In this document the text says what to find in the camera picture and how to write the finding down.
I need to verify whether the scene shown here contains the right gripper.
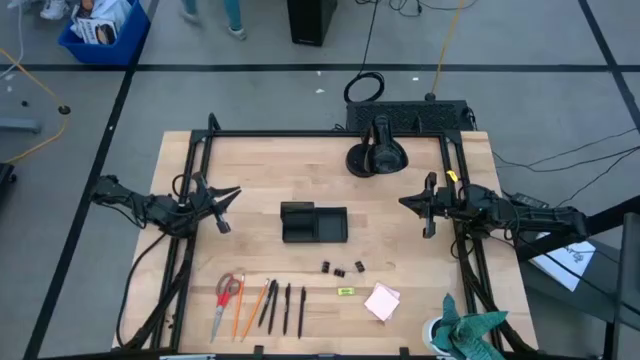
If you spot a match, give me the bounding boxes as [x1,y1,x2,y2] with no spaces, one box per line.
[398,172,456,239]

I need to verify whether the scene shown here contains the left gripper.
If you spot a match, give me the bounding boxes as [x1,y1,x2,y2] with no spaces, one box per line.
[183,172,243,235]

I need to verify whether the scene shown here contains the pink sticky note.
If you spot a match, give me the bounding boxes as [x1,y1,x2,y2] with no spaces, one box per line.
[363,285,400,322]
[374,282,402,303]

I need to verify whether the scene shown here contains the black mesh desk organizer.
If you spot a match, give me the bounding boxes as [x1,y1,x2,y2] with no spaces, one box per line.
[279,201,349,245]

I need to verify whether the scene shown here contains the red-handled scissors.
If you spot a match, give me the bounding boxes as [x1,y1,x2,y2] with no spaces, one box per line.
[209,272,242,345]

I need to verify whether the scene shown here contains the orange pencil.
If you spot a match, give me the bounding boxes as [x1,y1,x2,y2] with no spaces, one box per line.
[231,273,246,343]
[240,278,271,344]

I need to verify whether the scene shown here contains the black desk lamp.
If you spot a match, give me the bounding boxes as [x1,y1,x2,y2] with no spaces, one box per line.
[345,114,410,179]

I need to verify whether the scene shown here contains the black perforated metal case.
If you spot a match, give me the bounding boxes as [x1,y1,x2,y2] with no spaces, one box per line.
[345,99,476,134]

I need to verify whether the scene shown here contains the black power brick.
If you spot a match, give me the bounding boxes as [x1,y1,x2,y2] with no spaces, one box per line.
[508,191,550,209]

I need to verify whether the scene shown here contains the white plant pot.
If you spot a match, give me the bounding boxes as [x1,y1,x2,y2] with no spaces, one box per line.
[422,315,451,357]

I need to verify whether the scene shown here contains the teal artificial plant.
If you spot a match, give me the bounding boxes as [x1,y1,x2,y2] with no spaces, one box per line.
[432,293,510,360]

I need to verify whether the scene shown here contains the white paper sheet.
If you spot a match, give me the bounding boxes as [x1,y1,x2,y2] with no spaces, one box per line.
[529,230,597,293]

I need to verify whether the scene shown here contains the black stand beam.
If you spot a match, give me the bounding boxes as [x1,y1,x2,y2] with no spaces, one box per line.
[514,194,640,262]

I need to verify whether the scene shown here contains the person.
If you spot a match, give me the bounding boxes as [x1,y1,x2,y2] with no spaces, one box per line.
[7,0,69,21]
[178,0,248,41]

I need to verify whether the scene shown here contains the blue plastic bin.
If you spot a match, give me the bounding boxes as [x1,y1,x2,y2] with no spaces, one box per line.
[57,0,152,66]

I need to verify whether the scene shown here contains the black tower box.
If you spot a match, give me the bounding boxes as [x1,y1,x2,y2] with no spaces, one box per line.
[286,0,339,48]

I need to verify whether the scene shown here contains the white papers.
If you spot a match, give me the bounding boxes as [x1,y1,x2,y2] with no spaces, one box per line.
[69,0,132,46]

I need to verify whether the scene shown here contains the black aluminium table frame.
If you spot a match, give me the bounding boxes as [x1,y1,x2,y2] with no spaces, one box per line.
[113,112,541,360]

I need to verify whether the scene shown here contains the black coiled floor cable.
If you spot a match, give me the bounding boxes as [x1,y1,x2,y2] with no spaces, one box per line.
[342,0,386,105]

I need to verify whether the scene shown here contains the yellow drop cable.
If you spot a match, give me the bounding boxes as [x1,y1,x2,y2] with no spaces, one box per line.
[424,0,466,101]
[0,47,72,166]

